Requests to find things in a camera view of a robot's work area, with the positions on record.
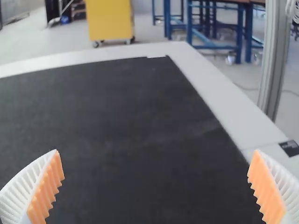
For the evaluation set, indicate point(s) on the black mat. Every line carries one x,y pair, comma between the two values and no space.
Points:
121,121

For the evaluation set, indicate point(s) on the yellow-orange wheeled cabinet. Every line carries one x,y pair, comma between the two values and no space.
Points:
109,21

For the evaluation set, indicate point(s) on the blue steel frame trolley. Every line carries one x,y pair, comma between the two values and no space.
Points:
219,28
170,16

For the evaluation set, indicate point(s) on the grey aluminium post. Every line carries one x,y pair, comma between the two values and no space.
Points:
273,60

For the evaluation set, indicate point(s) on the small black plate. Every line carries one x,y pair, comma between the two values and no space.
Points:
289,148

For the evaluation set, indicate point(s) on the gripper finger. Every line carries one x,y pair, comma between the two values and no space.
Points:
273,186
25,189

